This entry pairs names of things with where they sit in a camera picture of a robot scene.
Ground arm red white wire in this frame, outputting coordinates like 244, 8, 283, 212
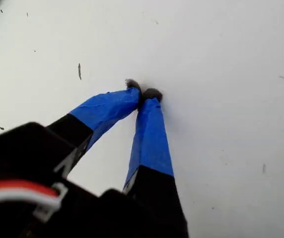
0, 179, 69, 222

